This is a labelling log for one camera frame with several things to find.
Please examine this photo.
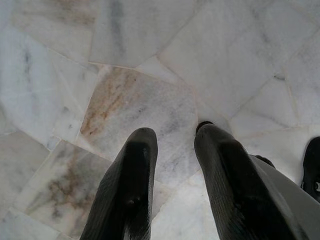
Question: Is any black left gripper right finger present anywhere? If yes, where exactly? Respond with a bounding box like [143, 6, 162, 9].
[194, 121, 298, 240]

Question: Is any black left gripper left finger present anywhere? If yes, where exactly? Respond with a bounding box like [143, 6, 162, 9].
[79, 127, 159, 240]

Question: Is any grey robot leg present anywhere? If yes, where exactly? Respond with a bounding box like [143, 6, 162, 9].
[249, 154, 320, 240]

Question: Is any black robot foot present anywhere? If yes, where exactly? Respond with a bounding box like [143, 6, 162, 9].
[300, 136, 320, 201]

